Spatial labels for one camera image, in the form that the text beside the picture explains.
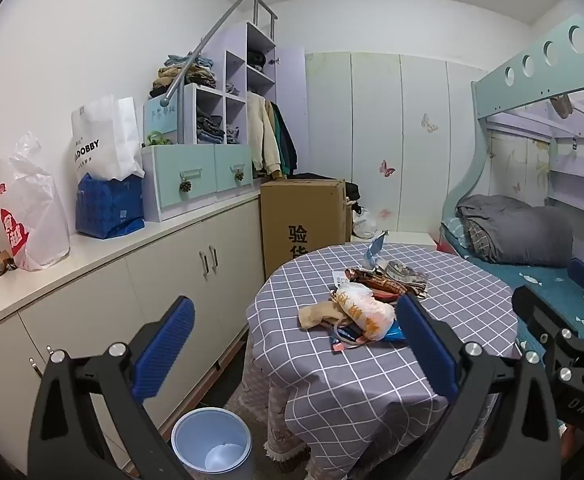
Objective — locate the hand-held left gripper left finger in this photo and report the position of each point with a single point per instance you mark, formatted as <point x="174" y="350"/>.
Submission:
<point x="164" y="347"/>

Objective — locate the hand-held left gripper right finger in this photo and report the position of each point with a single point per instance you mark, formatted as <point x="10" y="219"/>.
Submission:
<point x="424" y="350"/>

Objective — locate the small blue white packet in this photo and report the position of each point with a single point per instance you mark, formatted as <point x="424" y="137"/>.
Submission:
<point x="394" y="332"/>

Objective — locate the grey printed wrapper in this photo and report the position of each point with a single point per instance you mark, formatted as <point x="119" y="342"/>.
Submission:
<point x="409" y="277"/>

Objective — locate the dark brown snack wrapper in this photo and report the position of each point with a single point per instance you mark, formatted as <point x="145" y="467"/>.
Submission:
<point x="377" y="285"/>

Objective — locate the pale blue plastic waste bin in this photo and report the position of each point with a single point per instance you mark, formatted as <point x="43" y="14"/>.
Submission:
<point x="192" y="440"/>

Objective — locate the tall blue white wrapper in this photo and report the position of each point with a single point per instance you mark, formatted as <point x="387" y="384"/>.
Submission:
<point x="374" y="252"/>

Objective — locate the beige paper bag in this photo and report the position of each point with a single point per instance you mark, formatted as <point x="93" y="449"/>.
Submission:
<point x="319" y="315"/>

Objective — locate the teal candy print bedsheet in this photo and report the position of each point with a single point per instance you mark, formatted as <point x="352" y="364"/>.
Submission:
<point x="537" y="272"/>

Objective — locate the grey checked tablecloth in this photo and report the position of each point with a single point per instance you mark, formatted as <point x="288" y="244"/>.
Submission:
<point x="372" y="385"/>

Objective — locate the long white low cabinet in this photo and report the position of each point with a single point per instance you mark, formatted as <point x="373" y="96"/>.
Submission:
<point x="172" y="270"/>

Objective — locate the grey duvet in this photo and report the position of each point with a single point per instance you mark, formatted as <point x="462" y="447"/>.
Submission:
<point x="522" y="230"/>

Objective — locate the white low board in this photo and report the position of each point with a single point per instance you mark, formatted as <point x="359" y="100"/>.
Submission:
<point x="402" y="237"/>

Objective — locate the white crumpled plastic bag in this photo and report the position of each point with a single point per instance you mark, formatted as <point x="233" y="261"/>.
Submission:
<point x="363" y="222"/>

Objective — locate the beige fringed table skirt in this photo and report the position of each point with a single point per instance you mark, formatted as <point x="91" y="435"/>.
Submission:
<point x="282" y="430"/>

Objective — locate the blue woven bag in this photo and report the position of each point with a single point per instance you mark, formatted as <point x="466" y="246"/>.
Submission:
<point x="107" y="205"/>

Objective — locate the pinecone ornament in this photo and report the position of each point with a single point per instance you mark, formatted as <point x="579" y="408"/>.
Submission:
<point x="239" y="176"/>
<point x="186" y="186"/>

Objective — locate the black clothing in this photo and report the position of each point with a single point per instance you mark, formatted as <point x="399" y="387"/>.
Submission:
<point x="352" y="192"/>

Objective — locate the brown hanging cloth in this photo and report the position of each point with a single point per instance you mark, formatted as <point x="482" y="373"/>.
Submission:
<point x="562" y="105"/>

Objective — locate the pink butterfly sticker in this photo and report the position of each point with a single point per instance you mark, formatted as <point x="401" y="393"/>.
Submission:
<point x="387" y="168"/>

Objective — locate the brown cardboard box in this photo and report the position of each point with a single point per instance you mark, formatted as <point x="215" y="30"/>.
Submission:
<point x="302" y="210"/>

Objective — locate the white plastic bag red print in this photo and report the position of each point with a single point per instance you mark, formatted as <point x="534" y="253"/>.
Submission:
<point x="37" y="210"/>

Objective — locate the narrow teal drawer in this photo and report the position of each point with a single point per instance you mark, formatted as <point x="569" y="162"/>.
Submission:
<point x="234" y="157"/>

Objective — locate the small green decoration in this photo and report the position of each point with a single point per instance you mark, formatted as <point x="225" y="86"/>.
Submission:
<point x="153" y="137"/>

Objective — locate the pale butterfly sticker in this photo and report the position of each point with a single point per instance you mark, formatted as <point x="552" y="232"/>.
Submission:
<point x="428" y="123"/>

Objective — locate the teal bunk bed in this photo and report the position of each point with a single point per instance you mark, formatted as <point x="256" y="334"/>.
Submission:
<point x="522" y="75"/>

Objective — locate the white paper shopping bag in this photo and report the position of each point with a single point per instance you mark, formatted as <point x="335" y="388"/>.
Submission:
<point x="102" y="140"/>

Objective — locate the small folded jeans stack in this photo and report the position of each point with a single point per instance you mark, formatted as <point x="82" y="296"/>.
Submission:
<point x="233" y="135"/>

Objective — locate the pale blue storage box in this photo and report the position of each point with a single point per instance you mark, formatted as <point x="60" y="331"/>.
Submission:
<point x="164" y="115"/>

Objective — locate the cream hanging jacket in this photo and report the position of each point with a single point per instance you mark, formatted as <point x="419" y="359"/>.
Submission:
<point x="262" y="135"/>

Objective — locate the dark green hanging jackets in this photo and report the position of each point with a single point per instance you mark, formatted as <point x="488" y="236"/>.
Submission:
<point x="287" y="145"/>

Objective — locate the white wardrobe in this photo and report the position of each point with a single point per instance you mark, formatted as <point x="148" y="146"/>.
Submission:
<point x="372" y="110"/>

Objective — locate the pile of folded clothes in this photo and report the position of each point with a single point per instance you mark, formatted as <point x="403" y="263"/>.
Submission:
<point x="192" y="75"/>

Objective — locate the dark folded clothes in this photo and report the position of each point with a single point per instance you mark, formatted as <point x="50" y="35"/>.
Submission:
<point x="256" y="59"/>

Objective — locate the grey metal handrail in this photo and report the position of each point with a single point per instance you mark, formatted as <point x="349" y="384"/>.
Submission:
<point x="212" y="37"/>

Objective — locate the purple stair shelf unit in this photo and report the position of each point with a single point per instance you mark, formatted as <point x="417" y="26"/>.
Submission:
<point x="259" y="35"/>

